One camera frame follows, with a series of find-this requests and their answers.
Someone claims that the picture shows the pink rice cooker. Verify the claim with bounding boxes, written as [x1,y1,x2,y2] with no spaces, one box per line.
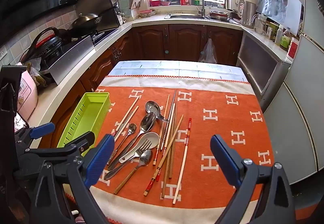
[16,62,38,121]

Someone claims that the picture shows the dark wok on stove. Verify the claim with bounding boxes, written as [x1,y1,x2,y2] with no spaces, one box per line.
[69,13,102,31]

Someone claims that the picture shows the glass jar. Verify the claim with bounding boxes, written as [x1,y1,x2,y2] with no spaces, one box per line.
[266,23,276,41]

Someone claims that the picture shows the small long-handled metal spoon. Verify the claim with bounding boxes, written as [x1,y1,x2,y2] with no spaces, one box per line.
[107,123,137,166]

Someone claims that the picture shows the white chopstick with red pattern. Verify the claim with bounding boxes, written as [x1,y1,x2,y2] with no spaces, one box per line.
[173,118,192,205]

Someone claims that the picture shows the black pressure cooker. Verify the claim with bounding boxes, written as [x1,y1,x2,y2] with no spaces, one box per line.
[24,27,65,62]

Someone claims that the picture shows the smartphone with lit screen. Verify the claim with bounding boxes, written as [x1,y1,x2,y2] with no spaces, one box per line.
[14,112,29,134]

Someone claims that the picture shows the gas stove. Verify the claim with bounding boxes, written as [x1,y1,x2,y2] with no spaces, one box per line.
[90,29,119,46]

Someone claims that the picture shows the short metal soup spoon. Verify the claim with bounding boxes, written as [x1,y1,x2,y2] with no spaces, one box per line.
[145,100,169,123]

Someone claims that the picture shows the clear bag of food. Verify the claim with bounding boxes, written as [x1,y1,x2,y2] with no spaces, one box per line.
[25,58,55,88]

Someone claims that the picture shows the pale blue tablecloth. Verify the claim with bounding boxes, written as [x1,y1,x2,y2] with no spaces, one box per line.
[110,60,248,82]

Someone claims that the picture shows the brown wooden kitchen cabinets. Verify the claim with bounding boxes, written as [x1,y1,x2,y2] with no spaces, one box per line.
[38,24,243,148]

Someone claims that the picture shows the stacked dishes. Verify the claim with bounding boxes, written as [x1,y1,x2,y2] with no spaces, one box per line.
[209,10,232,20]

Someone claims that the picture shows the steel faucet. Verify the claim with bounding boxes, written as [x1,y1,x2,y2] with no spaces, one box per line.
[194,0,206,15]

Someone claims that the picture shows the dark wooden chopstick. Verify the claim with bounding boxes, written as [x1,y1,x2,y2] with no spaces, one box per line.
[169,104,176,179]

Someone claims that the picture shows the green plastic utensil tray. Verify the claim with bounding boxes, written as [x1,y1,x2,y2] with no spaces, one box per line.
[56,92,111,148]

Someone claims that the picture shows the red-labelled container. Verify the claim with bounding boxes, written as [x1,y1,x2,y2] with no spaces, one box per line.
[286,37,300,61]

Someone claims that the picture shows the steel sink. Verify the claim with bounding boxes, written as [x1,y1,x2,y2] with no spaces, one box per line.
[164,13,206,19]

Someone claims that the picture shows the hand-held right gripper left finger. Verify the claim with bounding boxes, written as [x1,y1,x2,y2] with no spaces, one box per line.
[30,134,115,224]

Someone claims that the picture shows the steel electric kettle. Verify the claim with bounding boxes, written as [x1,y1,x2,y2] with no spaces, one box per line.
[237,0,257,29]

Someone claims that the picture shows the stainless steel stove guard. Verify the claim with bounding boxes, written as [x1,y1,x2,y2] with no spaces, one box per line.
[75,0,120,33]

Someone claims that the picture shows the glass pitcher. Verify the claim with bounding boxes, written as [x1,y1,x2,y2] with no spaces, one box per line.
[252,13,267,34]

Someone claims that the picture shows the large metal spoon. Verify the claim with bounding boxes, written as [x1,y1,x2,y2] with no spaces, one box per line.
[108,112,157,171]

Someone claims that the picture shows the white plastic bottle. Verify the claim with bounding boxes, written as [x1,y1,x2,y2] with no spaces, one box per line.
[275,25,284,47]

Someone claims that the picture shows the white ceramic spoon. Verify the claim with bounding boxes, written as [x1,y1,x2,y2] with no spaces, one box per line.
[119,132,160,164]

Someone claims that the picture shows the white kitchen countertop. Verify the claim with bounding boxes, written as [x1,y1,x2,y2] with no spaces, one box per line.
[25,6,294,143]

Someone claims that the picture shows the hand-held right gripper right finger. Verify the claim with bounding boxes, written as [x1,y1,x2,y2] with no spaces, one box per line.
[210,134,296,224]

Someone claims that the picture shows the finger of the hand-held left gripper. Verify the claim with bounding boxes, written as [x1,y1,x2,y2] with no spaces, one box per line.
[16,131,96,164]
[15,122,55,150]

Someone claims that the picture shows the metal fork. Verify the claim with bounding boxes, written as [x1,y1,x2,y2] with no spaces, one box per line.
[104,139,152,181]

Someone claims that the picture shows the wooden chopstick with red tip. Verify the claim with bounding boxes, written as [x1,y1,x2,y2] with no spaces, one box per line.
[152,94,170,166]

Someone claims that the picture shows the plain wooden chopstick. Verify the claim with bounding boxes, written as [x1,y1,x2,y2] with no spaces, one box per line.
[161,113,176,199]

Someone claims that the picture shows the grey refrigerator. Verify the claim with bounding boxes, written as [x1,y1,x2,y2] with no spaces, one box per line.
[263,0,324,185]

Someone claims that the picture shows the green-labelled bottle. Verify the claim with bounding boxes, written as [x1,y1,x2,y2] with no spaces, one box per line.
[280,30,291,51]

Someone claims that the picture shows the wooden-handled metal spoon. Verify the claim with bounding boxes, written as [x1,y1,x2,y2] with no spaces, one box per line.
[113,149,153,194]

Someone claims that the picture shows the hanging plastic bag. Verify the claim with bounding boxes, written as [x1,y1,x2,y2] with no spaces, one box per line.
[198,38,218,64]

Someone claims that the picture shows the orange patterned blanket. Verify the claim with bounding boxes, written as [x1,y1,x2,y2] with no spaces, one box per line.
[64,75,276,224]

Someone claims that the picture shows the stainless steel counter divider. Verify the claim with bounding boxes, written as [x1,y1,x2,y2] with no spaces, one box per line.
[39,35,95,85]

